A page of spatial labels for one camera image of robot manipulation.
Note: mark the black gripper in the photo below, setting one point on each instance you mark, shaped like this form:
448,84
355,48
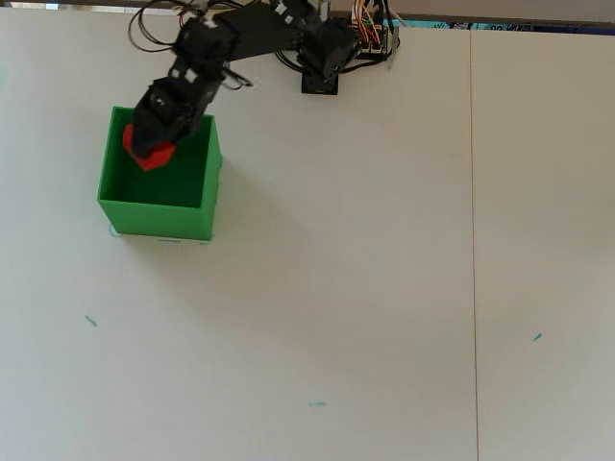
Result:
178,105

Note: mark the red block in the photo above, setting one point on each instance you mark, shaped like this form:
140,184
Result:
161,158

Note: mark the green square bin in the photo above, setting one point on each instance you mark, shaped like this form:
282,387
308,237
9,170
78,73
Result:
182,182

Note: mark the green circuit board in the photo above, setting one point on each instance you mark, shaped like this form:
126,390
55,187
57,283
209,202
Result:
372,41

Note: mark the teal patterned strip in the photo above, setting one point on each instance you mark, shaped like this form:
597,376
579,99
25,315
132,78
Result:
432,25

